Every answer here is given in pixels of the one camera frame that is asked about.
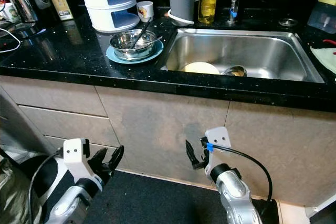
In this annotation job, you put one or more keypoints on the pale green cloth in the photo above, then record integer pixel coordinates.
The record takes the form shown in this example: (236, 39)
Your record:
(325, 59)

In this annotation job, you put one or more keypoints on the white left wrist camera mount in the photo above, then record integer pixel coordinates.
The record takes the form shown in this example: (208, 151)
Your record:
(76, 153)

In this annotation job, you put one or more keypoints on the light blue plate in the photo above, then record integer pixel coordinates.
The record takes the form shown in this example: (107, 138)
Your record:
(113, 56)

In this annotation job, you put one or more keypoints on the round metal lid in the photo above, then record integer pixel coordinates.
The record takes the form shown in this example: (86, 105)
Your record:
(287, 22)

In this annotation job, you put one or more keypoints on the long steel utensil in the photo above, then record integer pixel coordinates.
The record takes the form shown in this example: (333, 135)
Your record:
(143, 31)

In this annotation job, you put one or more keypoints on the shiny steel kettle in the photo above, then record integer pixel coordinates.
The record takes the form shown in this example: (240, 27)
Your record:
(21, 3)

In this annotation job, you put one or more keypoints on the small red object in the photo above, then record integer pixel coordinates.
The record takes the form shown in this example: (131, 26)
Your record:
(329, 42)

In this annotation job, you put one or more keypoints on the clear plastic container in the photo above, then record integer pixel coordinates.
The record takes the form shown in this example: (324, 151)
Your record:
(323, 19)

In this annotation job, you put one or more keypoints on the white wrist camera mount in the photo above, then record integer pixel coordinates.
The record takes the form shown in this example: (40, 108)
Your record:
(76, 153)
(219, 137)

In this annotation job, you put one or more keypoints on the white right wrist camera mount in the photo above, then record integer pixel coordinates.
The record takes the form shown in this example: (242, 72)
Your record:
(219, 137)

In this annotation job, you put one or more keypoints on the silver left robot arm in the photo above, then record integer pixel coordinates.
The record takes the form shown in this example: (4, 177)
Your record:
(73, 208)

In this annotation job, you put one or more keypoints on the black floor mat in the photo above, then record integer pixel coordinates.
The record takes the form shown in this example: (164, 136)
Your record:
(152, 208)

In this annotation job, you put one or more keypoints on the chrome faucet with blue clip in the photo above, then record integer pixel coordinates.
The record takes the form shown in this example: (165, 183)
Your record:
(233, 9)

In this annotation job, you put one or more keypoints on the white mug with red print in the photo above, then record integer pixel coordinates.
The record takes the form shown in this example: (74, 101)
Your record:
(145, 11)

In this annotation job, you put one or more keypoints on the white blue tiered plastic rack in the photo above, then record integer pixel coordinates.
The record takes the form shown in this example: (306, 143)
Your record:
(105, 1)

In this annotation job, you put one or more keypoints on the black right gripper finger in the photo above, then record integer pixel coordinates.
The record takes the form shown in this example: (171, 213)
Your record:
(203, 144)
(192, 153)

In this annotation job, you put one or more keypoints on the large stainless steel bowl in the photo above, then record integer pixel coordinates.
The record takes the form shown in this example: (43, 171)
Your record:
(123, 52)

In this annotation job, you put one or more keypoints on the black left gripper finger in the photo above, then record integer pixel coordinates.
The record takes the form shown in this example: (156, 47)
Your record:
(100, 156)
(117, 158)

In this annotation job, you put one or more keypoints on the stainless steel sink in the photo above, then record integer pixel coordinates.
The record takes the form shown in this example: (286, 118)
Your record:
(252, 53)

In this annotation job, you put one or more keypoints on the cream plate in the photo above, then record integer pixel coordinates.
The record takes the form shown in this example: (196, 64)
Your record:
(200, 68)

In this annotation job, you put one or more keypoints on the beige cabinet door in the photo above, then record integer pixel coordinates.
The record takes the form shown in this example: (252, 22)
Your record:
(283, 145)
(163, 129)

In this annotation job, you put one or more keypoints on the small white printed cup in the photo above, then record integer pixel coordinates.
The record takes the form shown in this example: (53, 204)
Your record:
(9, 13)

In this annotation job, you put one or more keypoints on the steel spoon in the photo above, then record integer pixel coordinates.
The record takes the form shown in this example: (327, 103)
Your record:
(152, 40)

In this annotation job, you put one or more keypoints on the olive green cloth bundle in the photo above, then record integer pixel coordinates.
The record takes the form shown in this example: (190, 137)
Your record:
(13, 198)

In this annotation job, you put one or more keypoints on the yellow printed box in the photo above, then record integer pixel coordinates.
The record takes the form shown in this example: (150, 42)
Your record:
(61, 3)

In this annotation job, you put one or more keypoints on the small steel bowl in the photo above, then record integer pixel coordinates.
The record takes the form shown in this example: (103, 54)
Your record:
(234, 71)

